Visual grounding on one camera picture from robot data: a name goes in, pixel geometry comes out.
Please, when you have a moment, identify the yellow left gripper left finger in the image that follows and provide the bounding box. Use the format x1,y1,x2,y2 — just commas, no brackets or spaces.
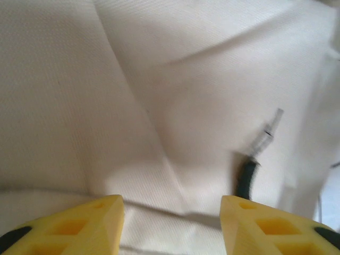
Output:
0,194,125,255

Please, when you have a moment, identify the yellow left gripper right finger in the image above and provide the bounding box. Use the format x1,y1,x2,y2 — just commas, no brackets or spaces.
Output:
220,195,340,255

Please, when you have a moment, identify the cream canvas backpack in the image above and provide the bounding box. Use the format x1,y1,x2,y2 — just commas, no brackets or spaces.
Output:
0,0,340,255

